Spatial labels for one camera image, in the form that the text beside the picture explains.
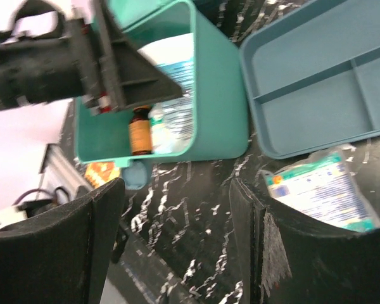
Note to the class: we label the blue divided tray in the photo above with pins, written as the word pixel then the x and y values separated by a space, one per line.
pixel 313 77

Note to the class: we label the white green bottle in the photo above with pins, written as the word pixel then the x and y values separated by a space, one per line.
pixel 161 137

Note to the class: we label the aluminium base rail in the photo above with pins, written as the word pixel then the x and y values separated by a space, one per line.
pixel 57 171

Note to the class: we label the teal medicine kit box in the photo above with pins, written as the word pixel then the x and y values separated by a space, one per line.
pixel 220 108

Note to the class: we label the orange card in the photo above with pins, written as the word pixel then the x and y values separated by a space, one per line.
pixel 100 173

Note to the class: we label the long blue white packet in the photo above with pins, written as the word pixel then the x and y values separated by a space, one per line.
pixel 174 56

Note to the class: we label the cotton swab pack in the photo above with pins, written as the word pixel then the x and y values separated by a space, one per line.
pixel 321 187

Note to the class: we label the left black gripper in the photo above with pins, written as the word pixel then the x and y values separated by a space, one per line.
pixel 59 64

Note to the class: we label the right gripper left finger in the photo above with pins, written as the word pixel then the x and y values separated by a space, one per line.
pixel 62 255

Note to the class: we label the brown medicine bottle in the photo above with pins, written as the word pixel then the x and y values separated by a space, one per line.
pixel 139 131

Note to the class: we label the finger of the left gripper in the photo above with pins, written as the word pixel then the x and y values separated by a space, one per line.
pixel 129 79

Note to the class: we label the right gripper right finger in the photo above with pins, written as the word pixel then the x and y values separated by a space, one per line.
pixel 286 256

